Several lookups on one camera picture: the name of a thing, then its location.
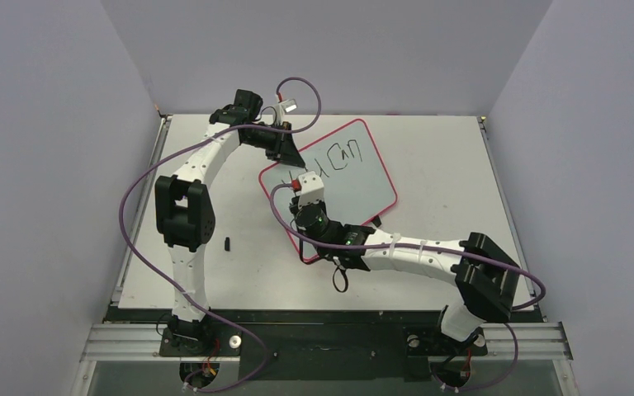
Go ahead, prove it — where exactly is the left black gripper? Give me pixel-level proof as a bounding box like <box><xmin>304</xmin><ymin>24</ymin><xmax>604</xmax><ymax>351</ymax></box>
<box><xmin>244</xmin><ymin>122</ymin><xmax>305</xmax><ymax>168</ymax></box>

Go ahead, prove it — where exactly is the red framed whiteboard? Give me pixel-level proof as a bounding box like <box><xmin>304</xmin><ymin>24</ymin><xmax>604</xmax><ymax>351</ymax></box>
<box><xmin>258</xmin><ymin>118</ymin><xmax>399</xmax><ymax>265</ymax></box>

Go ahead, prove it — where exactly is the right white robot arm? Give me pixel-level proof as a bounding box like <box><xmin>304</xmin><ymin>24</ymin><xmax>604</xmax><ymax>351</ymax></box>
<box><xmin>290</xmin><ymin>203</ymin><xmax>519</xmax><ymax>352</ymax></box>

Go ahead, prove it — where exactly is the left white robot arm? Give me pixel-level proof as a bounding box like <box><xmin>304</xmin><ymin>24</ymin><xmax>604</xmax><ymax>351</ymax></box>
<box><xmin>154</xmin><ymin>90</ymin><xmax>305</xmax><ymax>355</ymax></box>

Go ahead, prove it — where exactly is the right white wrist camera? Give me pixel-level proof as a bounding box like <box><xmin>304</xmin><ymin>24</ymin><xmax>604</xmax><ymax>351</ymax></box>
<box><xmin>291</xmin><ymin>171</ymin><xmax>324</xmax><ymax>209</ymax></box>

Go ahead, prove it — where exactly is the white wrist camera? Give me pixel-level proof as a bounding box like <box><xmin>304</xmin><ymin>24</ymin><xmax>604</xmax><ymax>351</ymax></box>
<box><xmin>291</xmin><ymin>171</ymin><xmax>324</xmax><ymax>209</ymax></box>
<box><xmin>276</xmin><ymin>98</ymin><xmax>298</xmax><ymax>116</ymax></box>

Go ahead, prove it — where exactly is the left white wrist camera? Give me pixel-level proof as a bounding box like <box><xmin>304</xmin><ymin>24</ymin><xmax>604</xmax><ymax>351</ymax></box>
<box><xmin>276</xmin><ymin>98</ymin><xmax>298</xmax><ymax>116</ymax></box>

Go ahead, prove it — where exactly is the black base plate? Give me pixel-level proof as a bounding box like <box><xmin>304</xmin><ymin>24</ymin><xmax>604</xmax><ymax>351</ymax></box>
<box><xmin>84</xmin><ymin>309</ymin><xmax>540</xmax><ymax>388</ymax></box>

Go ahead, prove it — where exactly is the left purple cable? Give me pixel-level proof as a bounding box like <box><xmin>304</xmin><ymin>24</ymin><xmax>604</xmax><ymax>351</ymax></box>
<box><xmin>119</xmin><ymin>77</ymin><xmax>323</xmax><ymax>394</ymax></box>

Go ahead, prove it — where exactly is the purple cable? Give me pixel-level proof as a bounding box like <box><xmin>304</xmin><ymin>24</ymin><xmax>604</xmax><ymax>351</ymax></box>
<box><xmin>269</xmin><ymin>183</ymin><xmax>546</xmax><ymax>394</ymax></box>
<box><xmin>119</xmin><ymin>77</ymin><xmax>323</xmax><ymax>394</ymax></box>

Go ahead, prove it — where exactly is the aluminium frame rail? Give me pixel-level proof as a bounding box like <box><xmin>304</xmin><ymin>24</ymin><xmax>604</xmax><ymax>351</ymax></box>
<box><xmin>81</xmin><ymin>323</ymin><xmax>572</xmax><ymax>362</ymax></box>

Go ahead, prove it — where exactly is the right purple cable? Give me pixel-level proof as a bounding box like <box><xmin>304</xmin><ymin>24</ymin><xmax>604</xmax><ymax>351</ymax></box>
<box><xmin>269</xmin><ymin>183</ymin><xmax>546</xmax><ymax>394</ymax></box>

